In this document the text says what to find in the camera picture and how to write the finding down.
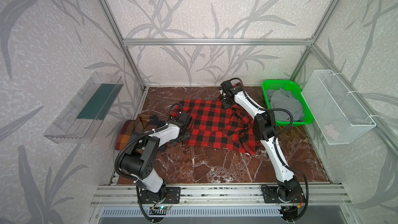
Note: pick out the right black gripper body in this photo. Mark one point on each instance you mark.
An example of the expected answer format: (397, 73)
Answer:
(225, 101)

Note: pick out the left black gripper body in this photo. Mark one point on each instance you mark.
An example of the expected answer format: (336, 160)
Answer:
(185, 131)

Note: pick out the red black plaid shirt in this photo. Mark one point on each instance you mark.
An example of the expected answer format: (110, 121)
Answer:
(216, 127)

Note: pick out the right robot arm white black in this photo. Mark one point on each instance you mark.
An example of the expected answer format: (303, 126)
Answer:
(288, 188)

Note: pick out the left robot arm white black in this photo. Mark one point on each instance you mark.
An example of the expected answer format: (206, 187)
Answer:
(137, 159)

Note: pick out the folded multicolour plaid shirt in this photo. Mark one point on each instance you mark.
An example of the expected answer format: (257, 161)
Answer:
(142, 123)

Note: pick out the grey shirt in basket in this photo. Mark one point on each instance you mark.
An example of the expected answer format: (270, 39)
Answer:
(285, 100)

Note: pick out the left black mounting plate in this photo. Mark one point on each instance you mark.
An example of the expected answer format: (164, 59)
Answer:
(168, 195)

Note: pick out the black mounting plate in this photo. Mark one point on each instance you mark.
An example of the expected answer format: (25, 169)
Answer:
(275, 194)
(168, 195)

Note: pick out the green plastic basket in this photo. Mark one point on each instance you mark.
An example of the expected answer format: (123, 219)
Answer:
(282, 118)

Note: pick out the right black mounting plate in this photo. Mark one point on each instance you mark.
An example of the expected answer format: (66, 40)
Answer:
(275, 194)

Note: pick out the aluminium frame crossbar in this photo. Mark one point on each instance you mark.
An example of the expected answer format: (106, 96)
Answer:
(217, 42)

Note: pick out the clear plastic wall tray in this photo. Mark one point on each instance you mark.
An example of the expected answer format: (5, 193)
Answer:
(79, 122)

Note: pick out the white wire mesh basket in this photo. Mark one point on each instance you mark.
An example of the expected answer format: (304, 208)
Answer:
(340, 116)

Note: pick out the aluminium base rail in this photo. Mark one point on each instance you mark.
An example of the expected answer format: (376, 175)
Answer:
(219, 195)

